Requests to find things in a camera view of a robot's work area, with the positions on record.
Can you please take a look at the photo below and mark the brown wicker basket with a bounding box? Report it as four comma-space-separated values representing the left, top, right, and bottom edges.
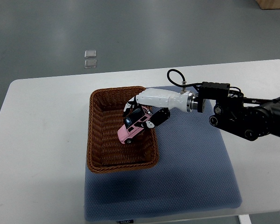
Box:
86, 86, 159, 174

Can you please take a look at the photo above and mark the wooden furniture corner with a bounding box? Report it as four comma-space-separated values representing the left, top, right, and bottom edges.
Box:
256, 0, 280, 10

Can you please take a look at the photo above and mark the blue-grey padded mat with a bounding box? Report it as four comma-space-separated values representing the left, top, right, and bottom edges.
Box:
84, 101, 242, 222

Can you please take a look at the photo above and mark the white table leg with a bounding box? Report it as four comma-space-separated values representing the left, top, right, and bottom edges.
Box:
238, 214, 252, 224

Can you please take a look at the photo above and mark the pink toy car black roof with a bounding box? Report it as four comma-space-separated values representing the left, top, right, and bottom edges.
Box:
117, 106, 152, 144

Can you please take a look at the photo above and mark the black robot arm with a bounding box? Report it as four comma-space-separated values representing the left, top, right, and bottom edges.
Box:
191, 82, 280, 141

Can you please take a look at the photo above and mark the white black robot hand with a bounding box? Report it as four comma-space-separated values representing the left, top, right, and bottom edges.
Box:
123, 88, 198, 128

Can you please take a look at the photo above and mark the upper floor socket plate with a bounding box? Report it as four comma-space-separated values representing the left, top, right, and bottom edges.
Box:
84, 50, 97, 58

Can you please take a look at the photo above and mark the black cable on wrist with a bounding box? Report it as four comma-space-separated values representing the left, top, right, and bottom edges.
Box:
167, 69, 203, 94

